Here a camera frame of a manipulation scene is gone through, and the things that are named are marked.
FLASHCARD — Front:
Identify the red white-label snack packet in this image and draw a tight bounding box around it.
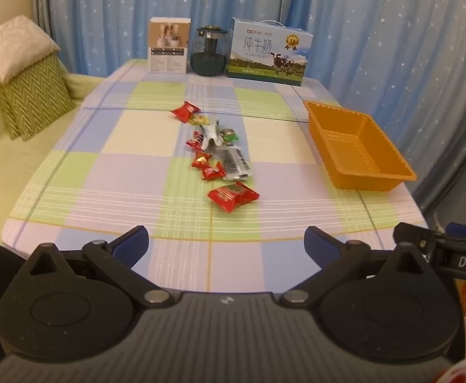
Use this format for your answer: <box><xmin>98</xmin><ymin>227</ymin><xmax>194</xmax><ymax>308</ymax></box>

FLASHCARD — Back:
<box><xmin>170</xmin><ymin>101</ymin><xmax>202</xmax><ymax>124</ymax></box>

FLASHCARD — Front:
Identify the small red foil candy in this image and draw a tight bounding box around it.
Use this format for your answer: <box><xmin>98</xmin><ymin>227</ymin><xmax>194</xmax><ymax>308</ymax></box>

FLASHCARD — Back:
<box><xmin>192</xmin><ymin>152</ymin><xmax>213</xmax><ymax>170</ymax></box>
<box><xmin>201</xmin><ymin>161</ymin><xmax>226</xmax><ymax>181</ymax></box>

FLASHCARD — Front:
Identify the pale yellow sofa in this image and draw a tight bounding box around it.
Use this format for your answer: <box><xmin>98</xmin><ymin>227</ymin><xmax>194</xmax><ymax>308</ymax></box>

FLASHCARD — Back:
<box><xmin>0</xmin><ymin>58</ymin><xmax>106</xmax><ymax>248</ymax></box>

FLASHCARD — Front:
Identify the green zigzag cushion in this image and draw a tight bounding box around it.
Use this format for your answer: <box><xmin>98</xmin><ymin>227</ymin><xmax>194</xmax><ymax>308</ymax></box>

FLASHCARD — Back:
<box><xmin>0</xmin><ymin>53</ymin><xmax>77</xmax><ymax>141</ymax></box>

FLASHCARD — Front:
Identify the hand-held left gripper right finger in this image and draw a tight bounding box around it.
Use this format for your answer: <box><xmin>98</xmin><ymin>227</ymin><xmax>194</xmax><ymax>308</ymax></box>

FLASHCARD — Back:
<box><xmin>279</xmin><ymin>226</ymin><xmax>437</xmax><ymax>308</ymax></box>

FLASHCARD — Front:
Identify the silver snack packet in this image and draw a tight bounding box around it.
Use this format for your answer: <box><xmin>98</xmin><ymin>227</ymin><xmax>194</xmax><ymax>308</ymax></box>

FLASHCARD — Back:
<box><xmin>202</xmin><ymin>116</ymin><xmax>226</xmax><ymax>153</ymax></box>

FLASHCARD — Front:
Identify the blue starry curtain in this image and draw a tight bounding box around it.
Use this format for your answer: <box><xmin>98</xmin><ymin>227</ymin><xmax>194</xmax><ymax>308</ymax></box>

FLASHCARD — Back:
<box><xmin>285</xmin><ymin>0</ymin><xmax>466</xmax><ymax>228</ymax></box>
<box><xmin>31</xmin><ymin>0</ymin><xmax>297</xmax><ymax>78</ymax></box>

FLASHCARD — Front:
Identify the dark green humidifier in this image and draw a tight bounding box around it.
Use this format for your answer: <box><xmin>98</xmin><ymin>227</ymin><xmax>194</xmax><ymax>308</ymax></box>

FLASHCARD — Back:
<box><xmin>190</xmin><ymin>26</ymin><xmax>229</xmax><ymax>77</ymax></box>

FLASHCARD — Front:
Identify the grey striped snack packet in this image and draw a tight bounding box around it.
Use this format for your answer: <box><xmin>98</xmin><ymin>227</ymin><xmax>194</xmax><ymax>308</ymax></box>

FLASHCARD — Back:
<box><xmin>217</xmin><ymin>146</ymin><xmax>253</xmax><ymax>181</ymax></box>

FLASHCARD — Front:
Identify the large red snack packet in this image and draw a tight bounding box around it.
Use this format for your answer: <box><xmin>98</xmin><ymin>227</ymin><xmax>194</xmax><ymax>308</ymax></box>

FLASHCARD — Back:
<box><xmin>208</xmin><ymin>181</ymin><xmax>260</xmax><ymax>212</ymax></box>

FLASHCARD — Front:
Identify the white textured cushion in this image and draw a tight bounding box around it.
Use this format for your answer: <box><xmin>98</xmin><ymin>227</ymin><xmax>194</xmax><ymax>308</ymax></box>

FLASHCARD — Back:
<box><xmin>0</xmin><ymin>16</ymin><xmax>60</xmax><ymax>82</ymax></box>

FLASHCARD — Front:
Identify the orange plastic tray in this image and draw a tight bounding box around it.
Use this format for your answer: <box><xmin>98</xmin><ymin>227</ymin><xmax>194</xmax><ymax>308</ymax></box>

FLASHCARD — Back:
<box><xmin>303</xmin><ymin>101</ymin><xmax>418</xmax><ymax>191</ymax></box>

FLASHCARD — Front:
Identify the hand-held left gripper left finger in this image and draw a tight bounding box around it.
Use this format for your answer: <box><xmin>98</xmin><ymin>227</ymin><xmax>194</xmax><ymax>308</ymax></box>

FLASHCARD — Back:
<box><xmin>17</xmin><ymin>225</ymin><xmax>180</xmax><ymax>309</ymax></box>

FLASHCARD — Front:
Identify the white product box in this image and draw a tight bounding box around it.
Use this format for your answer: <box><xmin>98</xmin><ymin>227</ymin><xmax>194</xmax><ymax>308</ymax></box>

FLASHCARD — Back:
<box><xmin>148</xmin><ymin>18</ymin><xmax>191</xmax><ymax>74</ymax></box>

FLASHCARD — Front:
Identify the dark red snack packet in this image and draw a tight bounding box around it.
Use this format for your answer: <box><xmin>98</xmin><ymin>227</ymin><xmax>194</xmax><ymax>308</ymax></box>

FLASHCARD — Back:
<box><xmin>186</xmin><ymin>131</ymin><xmax>205</xmax><ymax>152</ymax></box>

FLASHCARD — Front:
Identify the blue milk carton box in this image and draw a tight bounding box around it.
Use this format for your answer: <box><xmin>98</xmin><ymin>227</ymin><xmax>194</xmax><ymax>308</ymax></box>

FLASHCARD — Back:
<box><xmin>225</xmin><ymin>18</ymin><xmax>313</xmax><ymax>87</ymax></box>

